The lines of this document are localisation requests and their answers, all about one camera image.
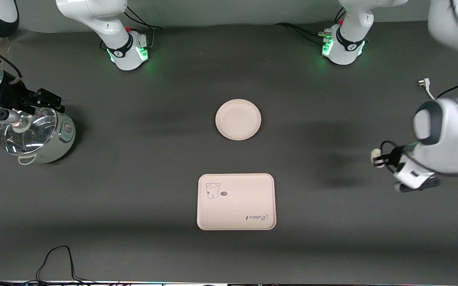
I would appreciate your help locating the small white bun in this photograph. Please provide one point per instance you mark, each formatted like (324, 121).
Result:
(376, 152)

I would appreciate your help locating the glass pot lid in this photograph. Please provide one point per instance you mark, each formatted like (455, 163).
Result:
(30, 139)

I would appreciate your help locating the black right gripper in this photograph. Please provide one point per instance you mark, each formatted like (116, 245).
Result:
(15, 94)

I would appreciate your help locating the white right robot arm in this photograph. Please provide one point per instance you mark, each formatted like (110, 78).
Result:
(123, 47)

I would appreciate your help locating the beige tray with rabbit print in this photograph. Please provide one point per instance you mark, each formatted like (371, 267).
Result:
(237, 206)

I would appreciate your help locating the round beige plate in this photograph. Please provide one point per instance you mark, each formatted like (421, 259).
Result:
(238, 119)

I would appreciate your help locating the pale green cooking pot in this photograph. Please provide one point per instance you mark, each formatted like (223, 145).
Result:
(60, 139)

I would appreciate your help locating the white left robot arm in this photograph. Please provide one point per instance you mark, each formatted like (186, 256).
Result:
(451, 131)

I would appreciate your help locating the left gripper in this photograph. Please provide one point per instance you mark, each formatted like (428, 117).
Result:
(396, 154)

